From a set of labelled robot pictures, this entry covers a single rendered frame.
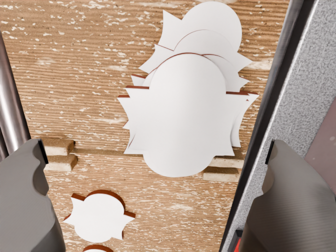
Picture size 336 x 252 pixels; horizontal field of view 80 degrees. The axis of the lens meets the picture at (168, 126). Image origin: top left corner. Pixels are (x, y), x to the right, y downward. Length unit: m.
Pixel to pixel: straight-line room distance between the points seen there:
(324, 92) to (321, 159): 1.47
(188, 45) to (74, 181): 0.30
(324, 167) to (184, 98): 1.73
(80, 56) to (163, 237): 0.38
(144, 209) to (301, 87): 0.34
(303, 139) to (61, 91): 0.39
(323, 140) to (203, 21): 1.54
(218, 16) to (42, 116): 0.28
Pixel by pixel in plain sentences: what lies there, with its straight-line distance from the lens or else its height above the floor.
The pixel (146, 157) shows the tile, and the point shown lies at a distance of 0.26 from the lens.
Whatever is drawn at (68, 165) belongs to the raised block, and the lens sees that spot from 0.36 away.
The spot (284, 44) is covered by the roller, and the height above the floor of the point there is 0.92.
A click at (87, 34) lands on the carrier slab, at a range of 0.30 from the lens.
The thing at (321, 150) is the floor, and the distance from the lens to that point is 1.78.
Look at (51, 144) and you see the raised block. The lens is 0.35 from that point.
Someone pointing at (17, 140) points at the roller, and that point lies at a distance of 0.44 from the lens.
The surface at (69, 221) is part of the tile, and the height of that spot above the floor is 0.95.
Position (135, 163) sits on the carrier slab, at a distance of 0.35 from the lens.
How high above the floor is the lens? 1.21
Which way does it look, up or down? 63 degrees down
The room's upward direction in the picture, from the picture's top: 176 degrees counter-clockwise
